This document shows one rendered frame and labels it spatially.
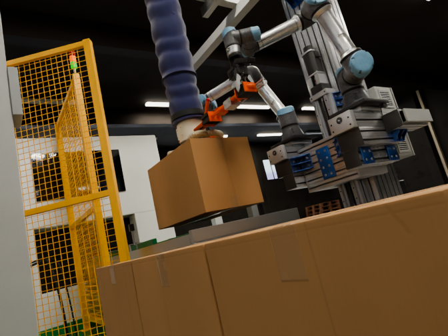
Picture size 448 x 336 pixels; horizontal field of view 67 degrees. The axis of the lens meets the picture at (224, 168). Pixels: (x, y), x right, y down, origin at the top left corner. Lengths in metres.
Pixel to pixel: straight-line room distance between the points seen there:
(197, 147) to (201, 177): 0.17
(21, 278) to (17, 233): 0.23
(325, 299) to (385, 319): 0.07
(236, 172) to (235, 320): 1.39
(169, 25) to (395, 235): 2.18
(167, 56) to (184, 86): 0.23
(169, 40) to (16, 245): 1.47
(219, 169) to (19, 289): 1.18
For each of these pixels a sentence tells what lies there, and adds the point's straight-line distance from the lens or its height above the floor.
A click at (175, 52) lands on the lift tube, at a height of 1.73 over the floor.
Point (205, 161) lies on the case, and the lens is 1.81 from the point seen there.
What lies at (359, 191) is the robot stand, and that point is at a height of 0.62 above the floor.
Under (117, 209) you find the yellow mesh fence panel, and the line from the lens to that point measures 2.28.
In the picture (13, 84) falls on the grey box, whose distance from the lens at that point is 2.34.
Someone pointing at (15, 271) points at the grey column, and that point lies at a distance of 2.08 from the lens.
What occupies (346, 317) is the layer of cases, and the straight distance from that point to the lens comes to 0.41.
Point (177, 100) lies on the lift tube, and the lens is 2.18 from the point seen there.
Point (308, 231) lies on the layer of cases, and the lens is 0.41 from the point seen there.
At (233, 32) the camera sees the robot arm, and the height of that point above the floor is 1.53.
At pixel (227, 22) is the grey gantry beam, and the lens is 4.71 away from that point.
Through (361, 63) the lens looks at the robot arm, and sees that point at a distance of 1.84.
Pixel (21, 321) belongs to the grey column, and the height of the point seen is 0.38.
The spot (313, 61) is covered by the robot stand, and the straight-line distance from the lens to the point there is 2.26.
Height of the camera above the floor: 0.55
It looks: 11 degrees up
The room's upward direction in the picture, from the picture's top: 14 degrees counter-clockwise
